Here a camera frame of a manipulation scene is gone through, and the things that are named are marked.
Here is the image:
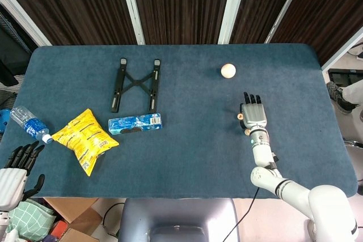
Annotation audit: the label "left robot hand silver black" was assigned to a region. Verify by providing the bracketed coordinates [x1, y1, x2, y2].
[0, 140, 46, 212]

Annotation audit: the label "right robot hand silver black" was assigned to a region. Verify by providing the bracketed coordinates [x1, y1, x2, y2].
[239, 91, 268, 132]

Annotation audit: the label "blue plastic cup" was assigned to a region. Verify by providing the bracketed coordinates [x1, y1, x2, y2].
[0, 108, 12, 135]

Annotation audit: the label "green checked cloth bag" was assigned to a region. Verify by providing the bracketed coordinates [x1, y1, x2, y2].
[5, 198, 57, 240]

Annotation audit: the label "pale wooden ball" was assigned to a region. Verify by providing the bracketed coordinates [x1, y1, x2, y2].
[221, 63, 237, 79]

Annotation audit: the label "clear water bottle blue label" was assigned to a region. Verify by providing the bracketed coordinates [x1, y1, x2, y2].
[10, 105, 54, 144]

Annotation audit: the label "brown cardboard box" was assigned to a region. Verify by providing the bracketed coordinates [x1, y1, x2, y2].
[44, 197, 103, 242]

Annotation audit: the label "blue table cloth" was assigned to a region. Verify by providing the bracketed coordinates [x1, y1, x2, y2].
[0, 44, 358, 199]

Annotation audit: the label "grey black sneaker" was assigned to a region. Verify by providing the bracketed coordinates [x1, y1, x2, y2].
[326, 81, 357, 113]

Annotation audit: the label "yellow snack bag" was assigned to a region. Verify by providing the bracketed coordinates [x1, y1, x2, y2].
[50, 108, 120, 177]

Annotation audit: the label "black equipment case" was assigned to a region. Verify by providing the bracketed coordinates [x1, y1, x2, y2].
[328, 67, 363, 87]

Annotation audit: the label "person leg white trousers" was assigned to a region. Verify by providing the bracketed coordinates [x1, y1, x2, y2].
[341, 79, 363, 105]

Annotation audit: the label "black folding laptop stand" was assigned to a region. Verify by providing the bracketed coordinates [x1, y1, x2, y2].
[109, 58, 162, 113]

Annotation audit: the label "dark brown partition panel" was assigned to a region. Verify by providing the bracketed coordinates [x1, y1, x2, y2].
[269, 0, 363, 67]
[229, 0, 298, 45]
[0, 0, 140, 46]
[129, 0, 236, 46]

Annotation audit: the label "blue cookie box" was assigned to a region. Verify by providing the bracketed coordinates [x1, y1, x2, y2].
[108, 113, 164, 135]

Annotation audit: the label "grey robot torso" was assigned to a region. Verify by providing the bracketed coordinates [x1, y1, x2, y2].
[117, 198, 239, 242]

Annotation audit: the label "black floor cable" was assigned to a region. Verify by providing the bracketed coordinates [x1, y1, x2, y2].
[226, 187, 260, 242]
[101, 202, 126, 237]

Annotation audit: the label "white partition frame post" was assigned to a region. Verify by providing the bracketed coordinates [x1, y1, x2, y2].
[265, 0, 309, 44]
[0, 0, 52, 47]
[218, 0, 250, 45]
[322, 26, 363, 70]
[118, 0, 145, 45]

